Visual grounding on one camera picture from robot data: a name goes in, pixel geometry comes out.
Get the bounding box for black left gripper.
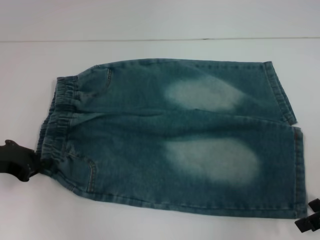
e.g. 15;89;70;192
0;139;54;183

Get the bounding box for blue denim shorts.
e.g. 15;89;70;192
36;58;309;221

